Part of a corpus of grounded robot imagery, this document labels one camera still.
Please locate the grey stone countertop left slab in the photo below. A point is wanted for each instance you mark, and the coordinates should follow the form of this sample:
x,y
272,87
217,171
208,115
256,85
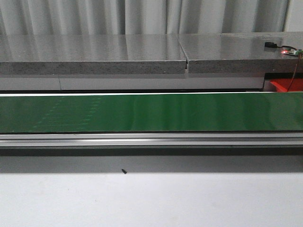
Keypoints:
x,y
90,54

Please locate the green conveyor belt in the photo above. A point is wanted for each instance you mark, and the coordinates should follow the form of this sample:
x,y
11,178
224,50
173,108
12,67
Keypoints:
x,y
152,112

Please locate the small green circuit board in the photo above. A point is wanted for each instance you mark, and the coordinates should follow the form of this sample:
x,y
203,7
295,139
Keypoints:
x,y
292,52

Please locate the grey pleated curtain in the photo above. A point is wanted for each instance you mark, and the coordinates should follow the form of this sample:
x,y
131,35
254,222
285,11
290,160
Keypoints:
x,y
89,17

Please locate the grey stone countertop right slab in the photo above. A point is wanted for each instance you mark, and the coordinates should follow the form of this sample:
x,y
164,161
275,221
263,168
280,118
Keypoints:
x,y
239,53

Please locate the red plastic tray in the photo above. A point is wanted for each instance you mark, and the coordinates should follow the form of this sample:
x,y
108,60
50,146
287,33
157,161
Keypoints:
x,y
287,85

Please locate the aluminium conveyor frame rail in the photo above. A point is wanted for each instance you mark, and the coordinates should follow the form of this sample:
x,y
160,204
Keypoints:
x,y
174,139

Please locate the grey stone countertop slab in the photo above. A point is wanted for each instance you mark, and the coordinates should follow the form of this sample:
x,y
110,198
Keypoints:
x,y
90,54
239,53

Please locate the white cabinet front panel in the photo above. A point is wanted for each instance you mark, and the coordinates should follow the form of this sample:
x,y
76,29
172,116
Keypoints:
x,y
133,81

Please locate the black connector plug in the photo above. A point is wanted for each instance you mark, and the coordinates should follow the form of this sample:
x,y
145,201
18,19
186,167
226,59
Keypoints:
x,y
270,45

